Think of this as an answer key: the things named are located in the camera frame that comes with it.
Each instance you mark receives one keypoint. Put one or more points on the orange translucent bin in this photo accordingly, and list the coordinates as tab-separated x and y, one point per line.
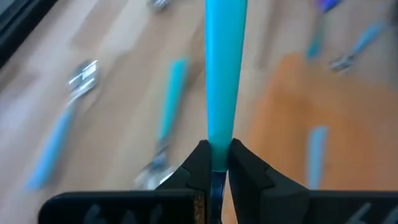
357	124

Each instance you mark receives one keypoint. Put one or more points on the iridescent rainbow spoon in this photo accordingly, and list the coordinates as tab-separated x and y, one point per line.
315	43

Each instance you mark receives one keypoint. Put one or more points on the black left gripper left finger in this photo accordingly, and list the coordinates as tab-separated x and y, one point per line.
192	177

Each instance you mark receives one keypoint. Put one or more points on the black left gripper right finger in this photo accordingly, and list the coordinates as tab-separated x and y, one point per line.
258	193

